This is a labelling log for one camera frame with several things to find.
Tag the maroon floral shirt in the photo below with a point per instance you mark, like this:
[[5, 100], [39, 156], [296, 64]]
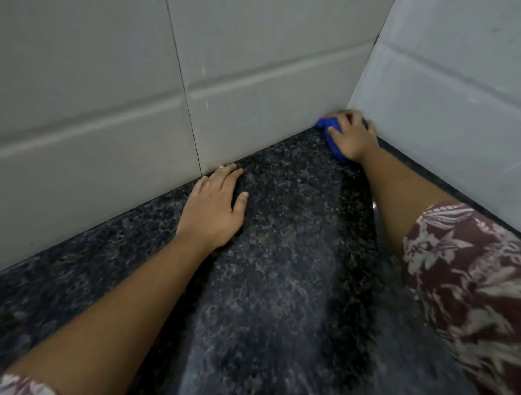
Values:
[[468, 285]]

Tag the person's left thumb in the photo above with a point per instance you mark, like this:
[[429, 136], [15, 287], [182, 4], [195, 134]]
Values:
[[241, 205]]

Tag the person's right hand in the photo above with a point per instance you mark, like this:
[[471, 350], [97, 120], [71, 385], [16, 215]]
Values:
[[355, 140]]

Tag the person's right thumb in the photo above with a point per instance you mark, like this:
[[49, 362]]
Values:
[[334, 134]]

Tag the person's right forearm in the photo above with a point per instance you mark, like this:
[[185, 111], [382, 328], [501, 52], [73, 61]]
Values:
[[397, 191]]

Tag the person's left hand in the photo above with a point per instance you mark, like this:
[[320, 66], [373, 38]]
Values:
[[211, 215]]

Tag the person's left forearm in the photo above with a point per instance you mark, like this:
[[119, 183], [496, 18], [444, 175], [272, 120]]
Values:
[[110, 321]]

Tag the blue cleaning cloth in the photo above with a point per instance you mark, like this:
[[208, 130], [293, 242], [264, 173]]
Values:
[[334, 148]]

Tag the person's left little finger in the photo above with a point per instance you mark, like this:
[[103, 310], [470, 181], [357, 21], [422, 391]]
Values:
[[199, 185]]

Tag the person's left middle finger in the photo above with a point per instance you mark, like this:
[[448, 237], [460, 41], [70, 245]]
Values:
[[224, 177]]

